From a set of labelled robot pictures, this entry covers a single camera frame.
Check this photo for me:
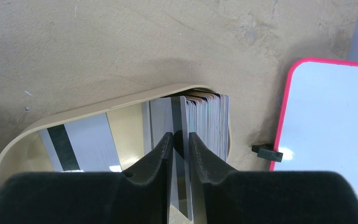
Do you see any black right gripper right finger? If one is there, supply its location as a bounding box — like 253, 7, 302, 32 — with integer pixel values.
189, 133, 358, 224

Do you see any beige oval card tray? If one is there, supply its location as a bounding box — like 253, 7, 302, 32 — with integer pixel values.
0, 84, 231, 185

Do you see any stack of white cards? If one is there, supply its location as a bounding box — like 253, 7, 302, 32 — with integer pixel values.
39, 90, 230, 172

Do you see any pink framed whiteboard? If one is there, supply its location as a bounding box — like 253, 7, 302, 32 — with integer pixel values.
270, 57, 358, 197

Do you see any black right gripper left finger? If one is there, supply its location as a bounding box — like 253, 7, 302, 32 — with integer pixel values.
0, 133, 173, 224

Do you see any black whiteboard clip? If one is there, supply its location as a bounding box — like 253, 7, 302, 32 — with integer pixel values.
251, 144, 283, 162

